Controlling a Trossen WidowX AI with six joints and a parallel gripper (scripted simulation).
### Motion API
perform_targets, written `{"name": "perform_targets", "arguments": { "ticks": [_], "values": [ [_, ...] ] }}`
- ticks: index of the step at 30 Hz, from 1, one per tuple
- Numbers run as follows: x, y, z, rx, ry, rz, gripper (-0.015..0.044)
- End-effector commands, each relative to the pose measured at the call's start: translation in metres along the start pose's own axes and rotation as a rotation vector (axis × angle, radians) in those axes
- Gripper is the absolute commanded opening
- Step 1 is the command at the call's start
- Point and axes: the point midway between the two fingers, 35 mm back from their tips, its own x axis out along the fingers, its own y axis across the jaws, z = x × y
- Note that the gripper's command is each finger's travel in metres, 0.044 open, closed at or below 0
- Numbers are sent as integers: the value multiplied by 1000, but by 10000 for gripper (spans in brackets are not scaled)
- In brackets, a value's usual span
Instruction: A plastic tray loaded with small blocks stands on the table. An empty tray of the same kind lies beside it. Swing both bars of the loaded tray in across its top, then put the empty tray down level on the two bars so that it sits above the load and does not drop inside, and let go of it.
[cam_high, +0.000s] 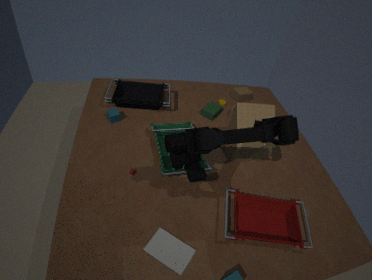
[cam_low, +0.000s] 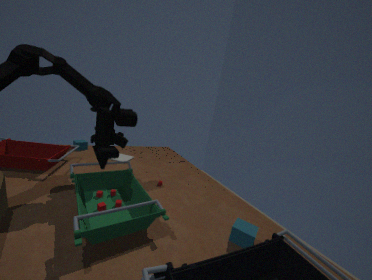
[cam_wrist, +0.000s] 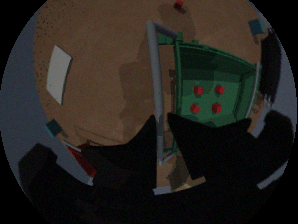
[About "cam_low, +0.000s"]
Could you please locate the small teal block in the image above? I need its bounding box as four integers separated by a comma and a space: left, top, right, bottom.
229, 218, 258, 248
73, 140, 88, 151

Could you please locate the green plastic tray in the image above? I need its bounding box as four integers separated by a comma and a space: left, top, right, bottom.
70, 169, 169, 247

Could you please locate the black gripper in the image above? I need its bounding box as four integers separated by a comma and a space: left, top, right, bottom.
90, 125, 119, 169

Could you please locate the small red block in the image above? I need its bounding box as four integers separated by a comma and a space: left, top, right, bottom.
97, 202, 106, 212

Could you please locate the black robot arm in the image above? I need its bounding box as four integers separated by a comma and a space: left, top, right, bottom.
0, 44, 137, 148

